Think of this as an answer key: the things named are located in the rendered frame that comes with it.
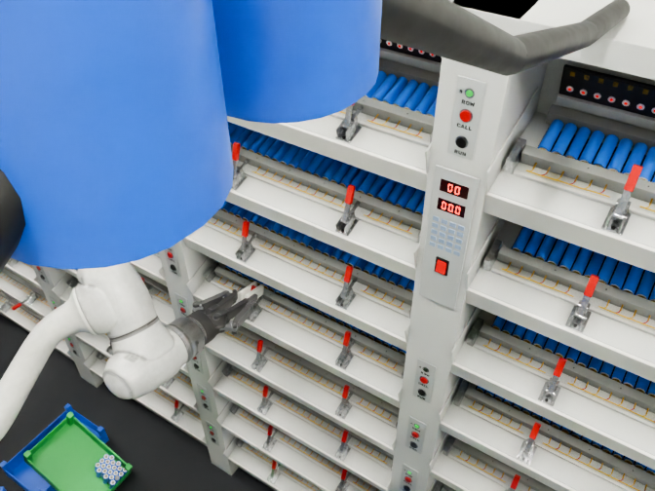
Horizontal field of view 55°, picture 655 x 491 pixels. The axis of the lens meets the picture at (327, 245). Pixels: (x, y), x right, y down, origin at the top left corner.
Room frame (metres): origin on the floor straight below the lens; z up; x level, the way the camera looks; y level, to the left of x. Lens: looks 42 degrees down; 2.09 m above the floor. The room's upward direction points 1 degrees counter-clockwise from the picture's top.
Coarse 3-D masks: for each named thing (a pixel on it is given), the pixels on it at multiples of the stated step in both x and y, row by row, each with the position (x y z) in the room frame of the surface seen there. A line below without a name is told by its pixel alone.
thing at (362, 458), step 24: (216, 384) 1.14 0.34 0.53; (240, 384) 1.13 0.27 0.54; (264, 384) 1.10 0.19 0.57; (264, 408) 1.03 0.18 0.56; (288, 408) 1.04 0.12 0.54; (288, 432) 0.97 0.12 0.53; (312, 432) 0.97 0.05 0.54; (336, 432) 0.96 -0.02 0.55; (336, 456) 0.89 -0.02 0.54; (360, 456) 0.89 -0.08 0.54; (384, 456) 0.88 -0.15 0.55; (384, 480) 0.82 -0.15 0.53
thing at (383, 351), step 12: (228, 276) 1.15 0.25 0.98; (264, 288) 1.10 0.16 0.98; (276, 300) 1.06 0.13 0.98; (288, 300) 1.06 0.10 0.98; (300, 312) 1.02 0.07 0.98; (312, 312) 1.02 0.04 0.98; (312, 324) 0.99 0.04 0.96; (324, 324) 0.98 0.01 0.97; (336, 324) 0.98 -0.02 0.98; (360, 336) 0.94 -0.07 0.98; (372, 348) 0.91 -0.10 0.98; (384, 348) 0.91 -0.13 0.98; (396, 360) 0.88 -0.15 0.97
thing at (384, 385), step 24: (216, 264) 1.18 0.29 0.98; (192, 288) 1.13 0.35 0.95; (216, 288) 1.13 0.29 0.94; (240, 288) 1.13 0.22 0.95; (264, 312) 1.05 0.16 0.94; (288, 312) 1.04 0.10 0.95; (264, 336) 1.01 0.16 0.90; (288, 336) 0.98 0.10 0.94; (312, 336) 0.97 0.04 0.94; (336, 336) 0.96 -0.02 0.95; (312, 360) 0.93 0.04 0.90; (360, 360) 0.90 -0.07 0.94; (384, 360) 0.89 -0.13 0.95; (360, 384) 0.86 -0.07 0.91; (384, 384) 0.84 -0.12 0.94
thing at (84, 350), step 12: (48, 276) 1.52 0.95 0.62; (60, 276) 1.54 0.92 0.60; (48, 288) 1.54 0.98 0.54; (48, 300) 1.56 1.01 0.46; (60, 300) 1.51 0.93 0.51; (72, 336) 1.52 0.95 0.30; (84, 348) 1.52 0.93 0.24; (84, 360) 1.52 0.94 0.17; (84, 372) 1.54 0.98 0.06; (96, 384) 1.52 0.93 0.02
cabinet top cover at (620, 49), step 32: (512, 0) 0.80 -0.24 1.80; (544, 0) 0.80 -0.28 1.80; (576, 0) 0.80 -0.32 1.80; (608, 0) 0.80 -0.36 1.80; (640, 0) 0.80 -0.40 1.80; (512, 32) 0.75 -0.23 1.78; (608, 32) 0.70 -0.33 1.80; (640, 32) 0.70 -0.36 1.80; (608, 64) 0.68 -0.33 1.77; (640, 64) 0.66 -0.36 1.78
